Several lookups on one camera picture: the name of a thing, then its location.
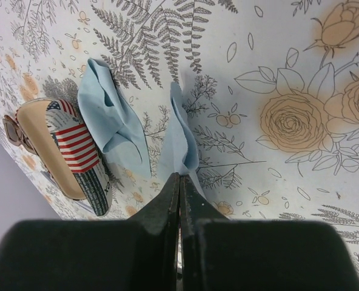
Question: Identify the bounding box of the floral table mat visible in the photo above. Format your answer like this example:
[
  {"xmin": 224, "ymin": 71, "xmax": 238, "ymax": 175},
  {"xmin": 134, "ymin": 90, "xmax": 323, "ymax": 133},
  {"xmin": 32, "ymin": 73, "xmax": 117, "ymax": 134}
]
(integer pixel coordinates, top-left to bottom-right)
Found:
[{"xmin": 0, "ymin": 1, "xmax": 359, "ymax": 275}]

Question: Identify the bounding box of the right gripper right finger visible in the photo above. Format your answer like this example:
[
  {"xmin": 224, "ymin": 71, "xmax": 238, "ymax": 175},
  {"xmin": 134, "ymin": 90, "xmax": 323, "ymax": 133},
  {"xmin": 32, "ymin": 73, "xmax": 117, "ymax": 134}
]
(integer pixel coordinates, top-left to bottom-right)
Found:
[{"xmin": 179, "ymin": 176, "xmax": 359, "ymax": 290}]

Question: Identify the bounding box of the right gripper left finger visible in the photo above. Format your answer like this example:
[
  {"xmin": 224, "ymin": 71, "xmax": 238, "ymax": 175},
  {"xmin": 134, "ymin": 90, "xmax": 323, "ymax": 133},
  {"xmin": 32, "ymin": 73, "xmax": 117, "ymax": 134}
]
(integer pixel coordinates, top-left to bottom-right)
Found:
[{"xmin": 0, "ymin": 173, "xmax": 180, "ymax": 290}]

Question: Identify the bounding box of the flag print glasses case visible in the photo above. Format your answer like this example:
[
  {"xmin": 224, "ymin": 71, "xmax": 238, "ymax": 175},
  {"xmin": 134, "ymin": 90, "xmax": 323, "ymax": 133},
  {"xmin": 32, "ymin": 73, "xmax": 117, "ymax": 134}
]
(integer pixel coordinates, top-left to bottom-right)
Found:
[{"xmin": 15, "ymin": 98, "xmax": 112, "ymax": 216}]

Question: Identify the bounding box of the light blue cleaning cloth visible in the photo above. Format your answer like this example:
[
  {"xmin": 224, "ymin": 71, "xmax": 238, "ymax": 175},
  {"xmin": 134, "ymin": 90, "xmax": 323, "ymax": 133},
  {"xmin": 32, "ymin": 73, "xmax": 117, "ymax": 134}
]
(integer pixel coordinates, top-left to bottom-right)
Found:
[{"xmin": 78, "ymin": 58, "xmax": 203, "ymax": 193}]

